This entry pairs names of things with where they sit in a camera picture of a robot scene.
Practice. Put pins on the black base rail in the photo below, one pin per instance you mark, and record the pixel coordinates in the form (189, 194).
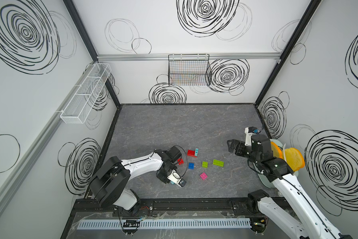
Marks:
(152, 207)

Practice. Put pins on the black wire basket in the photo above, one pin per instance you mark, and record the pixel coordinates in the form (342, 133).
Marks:
(189, 69)

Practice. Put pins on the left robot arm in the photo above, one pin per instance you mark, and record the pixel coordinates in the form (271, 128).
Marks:
(108, 184)

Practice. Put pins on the pink lego brick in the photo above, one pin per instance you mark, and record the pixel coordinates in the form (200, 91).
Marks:
(203, 176)

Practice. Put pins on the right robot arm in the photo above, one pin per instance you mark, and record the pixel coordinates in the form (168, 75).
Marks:
(311, 222)

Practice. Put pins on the mint green toaster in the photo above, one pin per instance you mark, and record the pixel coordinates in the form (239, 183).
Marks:
(264, 179)

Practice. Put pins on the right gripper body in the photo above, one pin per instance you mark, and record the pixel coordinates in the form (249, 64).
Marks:
(243, 150)

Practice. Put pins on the white wire shelf basket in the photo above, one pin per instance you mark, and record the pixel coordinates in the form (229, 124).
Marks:
(84, 98)

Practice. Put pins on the orange toast slice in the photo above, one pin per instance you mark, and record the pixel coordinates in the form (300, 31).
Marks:
(277, 151)

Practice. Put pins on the long green lego brick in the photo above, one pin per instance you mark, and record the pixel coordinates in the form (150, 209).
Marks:
(218, 163)

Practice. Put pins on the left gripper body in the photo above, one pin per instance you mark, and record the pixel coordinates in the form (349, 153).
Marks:
(163, 175)

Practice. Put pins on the blue lego brick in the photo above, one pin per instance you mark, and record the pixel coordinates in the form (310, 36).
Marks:
(191, 165)

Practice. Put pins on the long red lego brick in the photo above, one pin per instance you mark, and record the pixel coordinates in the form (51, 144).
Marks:
(191, 153)

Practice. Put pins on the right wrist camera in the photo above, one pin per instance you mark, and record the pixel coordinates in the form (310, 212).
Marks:
(249, 132)

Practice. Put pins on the white slotted cable duct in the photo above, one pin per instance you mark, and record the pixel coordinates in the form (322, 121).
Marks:
(228, 223)

